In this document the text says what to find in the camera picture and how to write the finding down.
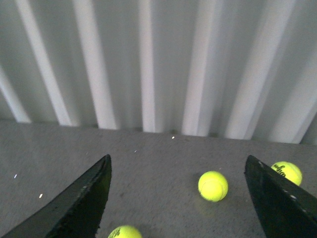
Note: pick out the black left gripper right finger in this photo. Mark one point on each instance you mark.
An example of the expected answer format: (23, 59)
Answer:
(284, 209)

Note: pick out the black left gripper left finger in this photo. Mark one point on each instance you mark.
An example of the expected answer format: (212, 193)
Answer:
(74, 213)

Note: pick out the middle tennis ball with logo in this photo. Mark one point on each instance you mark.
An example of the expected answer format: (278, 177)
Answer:
(288, 170)

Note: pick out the far left tennis ball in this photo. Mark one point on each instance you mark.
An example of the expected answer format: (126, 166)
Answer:
(125, 231)

